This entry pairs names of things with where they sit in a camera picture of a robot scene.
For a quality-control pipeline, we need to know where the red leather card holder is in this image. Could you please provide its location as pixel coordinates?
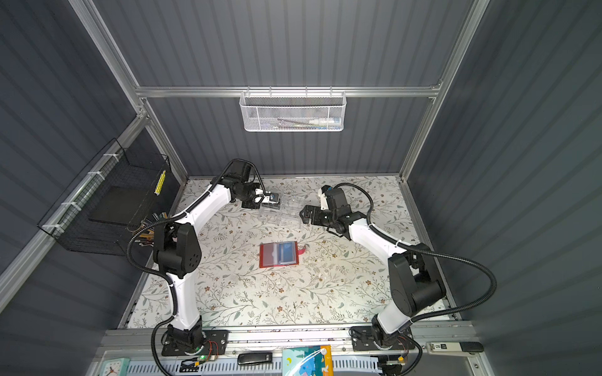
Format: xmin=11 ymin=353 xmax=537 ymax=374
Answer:
xmin=259 ymin=241 xmax=307 ymax=269

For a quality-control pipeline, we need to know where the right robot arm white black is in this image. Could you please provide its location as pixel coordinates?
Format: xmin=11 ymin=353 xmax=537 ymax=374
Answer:
xmin=299 ymin=183 xmax=447 ymax=346

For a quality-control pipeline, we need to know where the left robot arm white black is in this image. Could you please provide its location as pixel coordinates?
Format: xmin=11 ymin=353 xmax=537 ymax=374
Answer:
xmin=153 ymin=158 xmax=270 ymax=349

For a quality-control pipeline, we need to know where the clear acrylic organizer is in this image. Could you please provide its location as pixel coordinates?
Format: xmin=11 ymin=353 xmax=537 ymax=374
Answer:
xmin=259 ymin=192 xmax=307 ymax=230

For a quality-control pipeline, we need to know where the yellow marker in basket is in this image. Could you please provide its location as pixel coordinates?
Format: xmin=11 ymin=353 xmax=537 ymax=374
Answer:
xmin=154 ymin=170 xmax=166 ymax=196

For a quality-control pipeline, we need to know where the white marker in basket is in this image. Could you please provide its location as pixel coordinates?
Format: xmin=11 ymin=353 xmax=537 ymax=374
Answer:
xmin=277 ymin=117 xmax=343 ymax=130

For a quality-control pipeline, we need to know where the bundle of coloured pencils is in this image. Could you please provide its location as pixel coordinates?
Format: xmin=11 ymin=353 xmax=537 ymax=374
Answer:
xmin=134 ymin=212 xmax=169 ymax=247

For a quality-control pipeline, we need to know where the colourful picture book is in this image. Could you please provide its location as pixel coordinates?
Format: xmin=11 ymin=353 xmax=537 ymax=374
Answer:
xmin=282 ymin=346 xmax=334 ymax=376

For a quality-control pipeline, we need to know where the small black device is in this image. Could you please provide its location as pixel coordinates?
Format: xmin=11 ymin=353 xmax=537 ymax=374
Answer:
xmin=237 ymin=352 xmax=273 ymax=367

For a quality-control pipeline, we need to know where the teal alarm clock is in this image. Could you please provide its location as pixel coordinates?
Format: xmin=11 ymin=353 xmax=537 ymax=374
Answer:
xmin=98 ymin=358 xmax=130 ymax=376

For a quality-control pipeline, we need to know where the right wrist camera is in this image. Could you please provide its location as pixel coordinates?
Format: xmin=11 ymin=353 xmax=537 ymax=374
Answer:
xmin=318 ymin=185 xmax=343 ymax=211

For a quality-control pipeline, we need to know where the white mesh wall basket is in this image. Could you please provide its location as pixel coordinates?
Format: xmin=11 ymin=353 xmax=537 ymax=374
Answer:
xmin=239 ymin=91 xmax=347 ymax=133

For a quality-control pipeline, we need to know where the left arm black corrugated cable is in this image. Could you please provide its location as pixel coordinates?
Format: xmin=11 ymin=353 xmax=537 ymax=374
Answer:
xmin=124 ymin=158 xmax=269 ymax=376

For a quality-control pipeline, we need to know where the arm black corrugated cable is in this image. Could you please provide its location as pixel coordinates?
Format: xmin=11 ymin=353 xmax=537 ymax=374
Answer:
xmin=335 ymin=182 xmax=499 ymax=325
xmin=124 ymin=158 xmax=269 ymax=376

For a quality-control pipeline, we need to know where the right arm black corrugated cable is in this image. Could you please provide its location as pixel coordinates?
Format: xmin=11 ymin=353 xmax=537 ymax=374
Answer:
xmin=335 ymin=182 xmax=499 ymax=325

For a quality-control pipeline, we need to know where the black wire wall basket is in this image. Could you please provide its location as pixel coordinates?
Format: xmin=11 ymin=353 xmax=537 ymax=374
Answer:
xmin=38 ymin=140 xmax=179 ymax=256

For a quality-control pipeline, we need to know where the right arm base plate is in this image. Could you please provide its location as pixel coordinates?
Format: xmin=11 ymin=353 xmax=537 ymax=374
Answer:
xmin=348 ymin=326 xmax=416 ymax=352

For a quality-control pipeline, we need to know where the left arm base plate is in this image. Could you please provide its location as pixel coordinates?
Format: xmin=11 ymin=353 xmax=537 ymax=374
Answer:
xmin=161 ymin=327 xmax=230 ymax=357

